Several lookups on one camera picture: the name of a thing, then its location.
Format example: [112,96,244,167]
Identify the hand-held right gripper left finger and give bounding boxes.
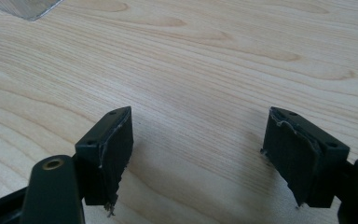
[75,105,134,217]

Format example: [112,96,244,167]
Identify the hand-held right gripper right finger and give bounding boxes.
[260,105,351,209]

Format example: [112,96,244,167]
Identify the clear plastic container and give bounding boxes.
[0,0,63,22]

